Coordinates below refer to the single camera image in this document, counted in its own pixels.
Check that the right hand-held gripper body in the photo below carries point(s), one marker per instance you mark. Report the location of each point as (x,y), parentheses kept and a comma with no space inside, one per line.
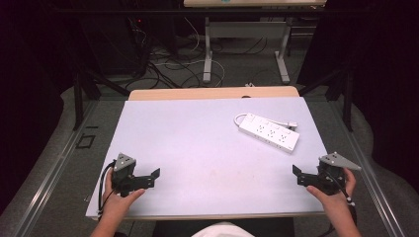
(329,174)

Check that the white metal-legged desk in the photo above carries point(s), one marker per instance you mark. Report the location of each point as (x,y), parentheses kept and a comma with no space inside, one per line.
(247,29)

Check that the metal floor rail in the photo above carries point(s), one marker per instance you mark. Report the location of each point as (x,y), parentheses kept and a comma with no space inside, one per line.
(49,171)
(369,171)

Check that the person's right hand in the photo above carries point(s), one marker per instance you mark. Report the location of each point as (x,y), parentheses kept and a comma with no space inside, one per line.
(337,202)

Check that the black metal stand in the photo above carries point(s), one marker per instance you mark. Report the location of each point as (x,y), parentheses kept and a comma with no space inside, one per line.
(346,95)
(80,95)

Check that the person's white clothing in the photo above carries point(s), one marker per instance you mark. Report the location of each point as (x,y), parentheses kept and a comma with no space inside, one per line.
(224,230)

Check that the black computer tower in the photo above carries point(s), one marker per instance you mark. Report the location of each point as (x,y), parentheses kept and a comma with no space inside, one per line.
(115,46)

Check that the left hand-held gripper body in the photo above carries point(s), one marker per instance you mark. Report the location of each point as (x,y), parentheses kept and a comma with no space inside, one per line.
(124,171)

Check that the white table cover sheet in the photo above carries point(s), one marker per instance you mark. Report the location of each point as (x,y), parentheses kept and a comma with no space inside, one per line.
(204,158)

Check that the person's left hand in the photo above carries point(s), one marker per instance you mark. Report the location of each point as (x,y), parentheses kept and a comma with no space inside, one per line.
(115,205)

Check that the white power strip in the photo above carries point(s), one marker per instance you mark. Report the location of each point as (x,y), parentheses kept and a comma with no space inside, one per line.
(270,133)

